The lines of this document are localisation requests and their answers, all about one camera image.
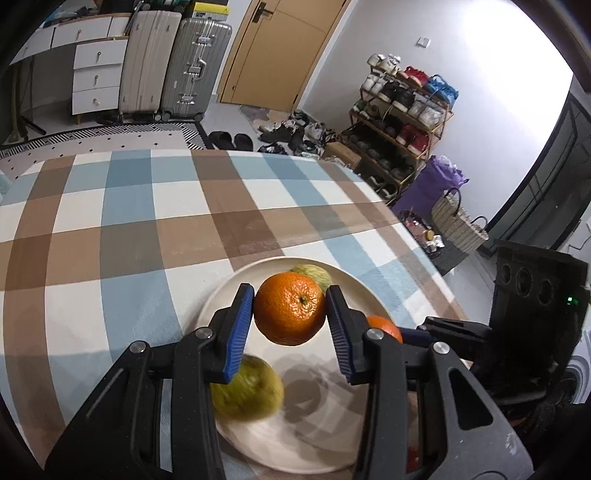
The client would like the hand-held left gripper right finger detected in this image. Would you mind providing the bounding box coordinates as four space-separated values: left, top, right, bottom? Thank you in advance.
325 285 534 480

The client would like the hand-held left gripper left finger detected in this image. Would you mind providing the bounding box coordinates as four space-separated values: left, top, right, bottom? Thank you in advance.
44 282 256 480

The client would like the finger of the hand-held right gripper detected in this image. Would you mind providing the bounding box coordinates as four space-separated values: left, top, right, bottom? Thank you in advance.
401 316 493 366

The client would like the orange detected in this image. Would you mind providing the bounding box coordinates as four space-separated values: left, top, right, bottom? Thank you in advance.
254 272 327 347
366 316 404 344

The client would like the beige round plate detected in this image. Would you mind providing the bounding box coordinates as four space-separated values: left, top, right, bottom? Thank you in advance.
196 257 419 474

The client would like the yellow guava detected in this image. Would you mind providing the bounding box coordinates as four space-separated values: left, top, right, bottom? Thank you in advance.
210 354 284 422

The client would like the white round appliance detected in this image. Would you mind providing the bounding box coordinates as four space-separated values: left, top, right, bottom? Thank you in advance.
561 323 591 407

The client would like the green citrus fruit far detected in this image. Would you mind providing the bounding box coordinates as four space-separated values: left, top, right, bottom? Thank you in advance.
290 263 334 292

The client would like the black basket of toiletries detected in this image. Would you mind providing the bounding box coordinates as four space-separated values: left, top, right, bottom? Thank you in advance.
399 210 476 277

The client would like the dark glass door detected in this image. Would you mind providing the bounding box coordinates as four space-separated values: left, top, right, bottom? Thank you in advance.
480 88 591 252

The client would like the brown blue checked tablecloth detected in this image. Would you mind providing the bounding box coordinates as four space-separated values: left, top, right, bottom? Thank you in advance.
0 148 467 480

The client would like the purple bag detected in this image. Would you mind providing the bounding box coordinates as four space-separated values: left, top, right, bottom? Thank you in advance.
392 155 469 227

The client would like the cardboard box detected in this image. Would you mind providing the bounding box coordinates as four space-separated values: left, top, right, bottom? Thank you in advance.
322 141 362 169

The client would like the wooden shoe rack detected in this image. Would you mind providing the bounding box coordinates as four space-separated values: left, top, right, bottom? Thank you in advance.
360 53 460 195
348 53 455 201

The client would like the heap of scattered shoes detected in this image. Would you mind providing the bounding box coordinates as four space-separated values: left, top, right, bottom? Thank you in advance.
256 110 333 160

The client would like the grey door mat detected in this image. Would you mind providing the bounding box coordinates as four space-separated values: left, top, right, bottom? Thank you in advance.
240 105 278 130

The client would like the black white patterned rug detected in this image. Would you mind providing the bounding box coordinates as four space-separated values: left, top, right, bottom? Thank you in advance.
0 121 215 181

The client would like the silver suitcase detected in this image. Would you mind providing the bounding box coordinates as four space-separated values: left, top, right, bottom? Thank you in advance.
159 17 233 123

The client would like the wooden door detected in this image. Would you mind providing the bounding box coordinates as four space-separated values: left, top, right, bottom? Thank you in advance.
217 0 352 113

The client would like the beige suitcase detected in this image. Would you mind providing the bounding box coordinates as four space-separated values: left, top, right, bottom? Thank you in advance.
119 9 183 121

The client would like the white drawer desk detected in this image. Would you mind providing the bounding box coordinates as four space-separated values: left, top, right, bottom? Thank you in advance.
9 13 134 127

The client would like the yellow black shoe box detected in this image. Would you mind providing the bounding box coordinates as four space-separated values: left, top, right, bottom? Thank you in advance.
191 1 230 20

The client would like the woven handled basket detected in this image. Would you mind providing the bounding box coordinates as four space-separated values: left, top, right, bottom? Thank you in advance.
431 188 490 254

